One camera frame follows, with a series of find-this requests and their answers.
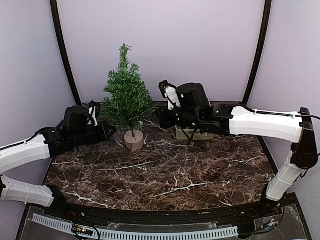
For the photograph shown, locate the black front rail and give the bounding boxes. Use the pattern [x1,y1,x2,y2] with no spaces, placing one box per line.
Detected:
[44,201,283,226]

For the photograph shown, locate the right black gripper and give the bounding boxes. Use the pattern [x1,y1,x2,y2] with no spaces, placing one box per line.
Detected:
[155,104,201,130]

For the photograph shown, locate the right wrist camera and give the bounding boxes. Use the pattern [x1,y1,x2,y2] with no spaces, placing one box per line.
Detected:
[158,80,181,110]

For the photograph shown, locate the left black frame post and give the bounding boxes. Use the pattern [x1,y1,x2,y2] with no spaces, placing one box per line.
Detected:
[49,0,82,106]

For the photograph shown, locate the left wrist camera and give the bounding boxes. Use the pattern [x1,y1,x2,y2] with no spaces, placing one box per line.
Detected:
[88,100,101,127]

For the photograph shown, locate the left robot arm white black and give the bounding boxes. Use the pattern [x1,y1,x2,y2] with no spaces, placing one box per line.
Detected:
[0,105,117,218]

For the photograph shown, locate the thin wire fairy light string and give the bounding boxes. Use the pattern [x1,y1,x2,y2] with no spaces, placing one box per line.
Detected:
[129,109,161,130]

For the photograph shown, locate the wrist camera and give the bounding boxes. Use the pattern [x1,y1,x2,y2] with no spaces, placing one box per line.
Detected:
[88,100,101,127]
[158,80,181,110]

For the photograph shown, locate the right black frame post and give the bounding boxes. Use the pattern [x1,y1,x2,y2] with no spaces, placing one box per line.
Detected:
[242,0,273,105]

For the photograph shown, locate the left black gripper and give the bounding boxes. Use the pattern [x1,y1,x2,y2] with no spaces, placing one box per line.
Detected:
[71,120,116,148]

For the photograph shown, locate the black frame post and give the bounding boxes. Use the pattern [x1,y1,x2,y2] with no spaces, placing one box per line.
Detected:
[242,0,273,105]
[49,0,82,106]

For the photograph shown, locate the white slotted cable duct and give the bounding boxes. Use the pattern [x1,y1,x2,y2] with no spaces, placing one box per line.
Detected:
[31,213,239,240]

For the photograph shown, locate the small green christmas tree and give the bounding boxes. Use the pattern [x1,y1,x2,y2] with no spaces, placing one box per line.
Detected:
[101,43,154,131]

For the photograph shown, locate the round wooden tree base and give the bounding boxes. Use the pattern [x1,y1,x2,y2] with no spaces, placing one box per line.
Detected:
[124,129,144,151]

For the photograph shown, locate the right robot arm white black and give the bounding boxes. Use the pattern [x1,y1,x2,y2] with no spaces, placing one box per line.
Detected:
[156,80,319,217]

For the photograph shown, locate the green plastic basket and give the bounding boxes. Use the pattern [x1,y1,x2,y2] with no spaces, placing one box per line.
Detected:
[175,126,215,141]

